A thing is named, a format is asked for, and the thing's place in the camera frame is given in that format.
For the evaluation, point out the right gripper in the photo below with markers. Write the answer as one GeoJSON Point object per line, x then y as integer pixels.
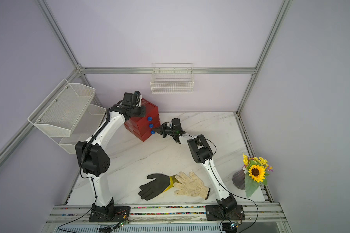
{"type": "Point", "coordinates": [161, 128]}

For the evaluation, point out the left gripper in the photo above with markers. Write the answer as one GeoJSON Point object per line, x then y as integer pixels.
{"type": "Point", "coordinates": [143, 110]}

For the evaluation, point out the red drawer cabinet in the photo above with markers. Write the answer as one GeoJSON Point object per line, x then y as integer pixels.
{"type": "Point", "coordinates": [142, 127]}

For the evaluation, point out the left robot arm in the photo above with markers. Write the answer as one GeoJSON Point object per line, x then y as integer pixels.
{"type": "Point", "coordinates": [91, 153]}

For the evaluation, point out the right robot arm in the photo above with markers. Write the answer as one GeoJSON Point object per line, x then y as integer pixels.
{"type": "Point", "coordinates": [202, 154]}

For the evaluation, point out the lower white mesh shelf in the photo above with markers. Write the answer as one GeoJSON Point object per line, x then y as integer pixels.
{"type": "Point", "coordinates": [85, 128]}

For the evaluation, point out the white mesh shelf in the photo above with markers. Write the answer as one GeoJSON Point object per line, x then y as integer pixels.
{"type": "Point", "coordinates": [85, 128]}
{"type": "Point", "coordinates": [59, 114]}

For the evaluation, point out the black yellow work glove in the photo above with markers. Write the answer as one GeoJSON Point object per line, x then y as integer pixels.
{"type": "Point", "coordinates": [159, 183]}

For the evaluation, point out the white cotton glove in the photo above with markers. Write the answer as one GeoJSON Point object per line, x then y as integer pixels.
{"type": "Point", "coordinates": [190, 185]}

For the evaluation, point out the upper white mesh shelf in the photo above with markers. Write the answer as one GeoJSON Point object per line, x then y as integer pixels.
{"type": "Point", "coordinates": [59, 114]}

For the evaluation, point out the sunflower bouquet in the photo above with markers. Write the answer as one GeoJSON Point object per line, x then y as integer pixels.
{"type": "Point", "coordinates": [256, 171]}

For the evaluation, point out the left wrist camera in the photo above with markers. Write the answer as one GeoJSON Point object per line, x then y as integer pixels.
{"type": "Point", "coordinates": [138, 99]}

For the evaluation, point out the white wire wall basket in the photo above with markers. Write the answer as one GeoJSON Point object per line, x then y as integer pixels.
{"type": "Point", "coordinates": [172, 78]}

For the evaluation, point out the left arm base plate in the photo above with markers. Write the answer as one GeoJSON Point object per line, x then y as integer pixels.
{"type": "Point", "coordinates": [109, 214]}

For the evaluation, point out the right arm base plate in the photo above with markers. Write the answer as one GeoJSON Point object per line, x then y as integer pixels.
{"type": "Point", "coordinates": [215, 213]}

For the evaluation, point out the aluminium mounting rail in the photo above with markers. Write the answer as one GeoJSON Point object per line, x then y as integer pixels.
{"type": "Point", "coordinates": [170, 218]}

